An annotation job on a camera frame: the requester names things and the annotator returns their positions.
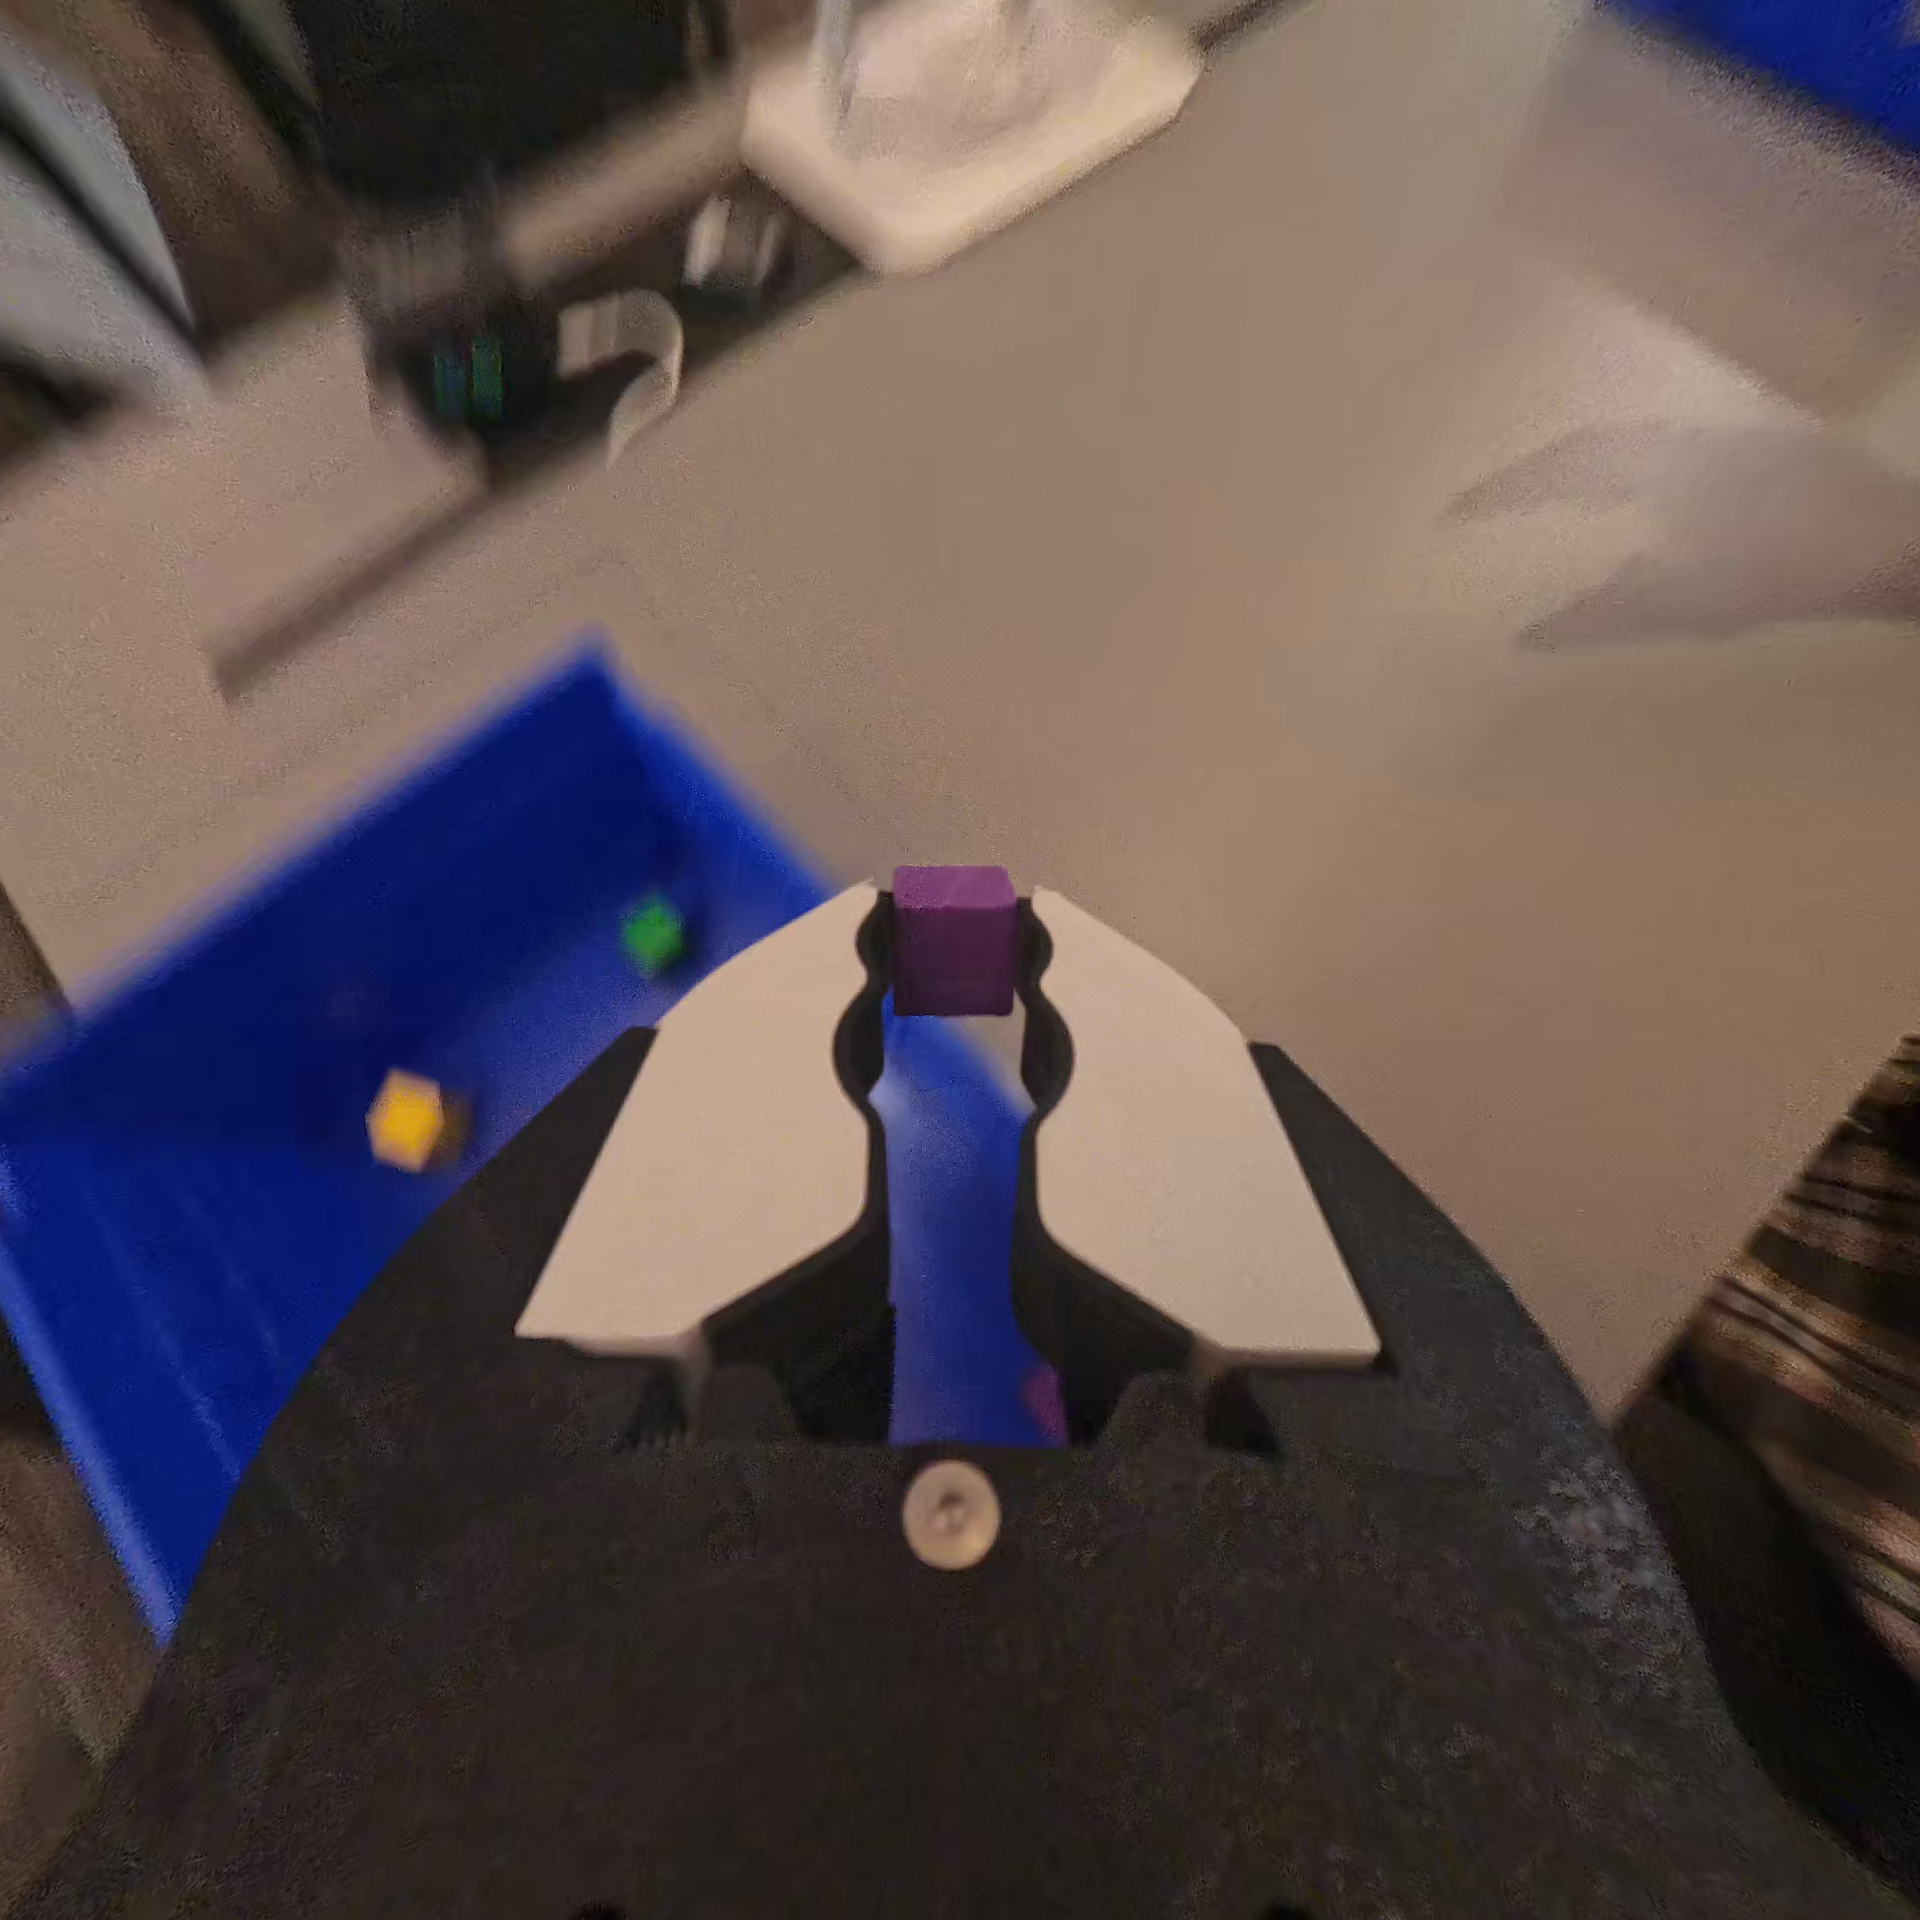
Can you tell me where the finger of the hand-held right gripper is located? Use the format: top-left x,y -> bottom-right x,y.
1437,423 -> 1920,531
1512,575 -> 1920,656

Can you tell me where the small black battery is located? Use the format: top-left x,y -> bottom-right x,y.
681,193 -> 790,297

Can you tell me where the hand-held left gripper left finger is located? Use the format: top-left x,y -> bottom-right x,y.
515,883 -> 898,1449

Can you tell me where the white tablet stand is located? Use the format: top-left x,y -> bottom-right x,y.
739,0 -> 1204,275

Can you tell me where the blue plastic bin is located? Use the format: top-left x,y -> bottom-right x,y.
1604,0 -> 1920,155
0,638 -> 1058,1648

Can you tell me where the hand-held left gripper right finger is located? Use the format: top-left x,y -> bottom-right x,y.
1009,885 -> 1384,1449

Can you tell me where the black charging box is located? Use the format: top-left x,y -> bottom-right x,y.
379,297 -> 553,454

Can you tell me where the person's plaid shirt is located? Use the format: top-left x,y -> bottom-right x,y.
1612,1031 -> 1920,1665

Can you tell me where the yellow wooden cube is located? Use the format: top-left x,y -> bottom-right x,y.
365,1067 -> 470,1173

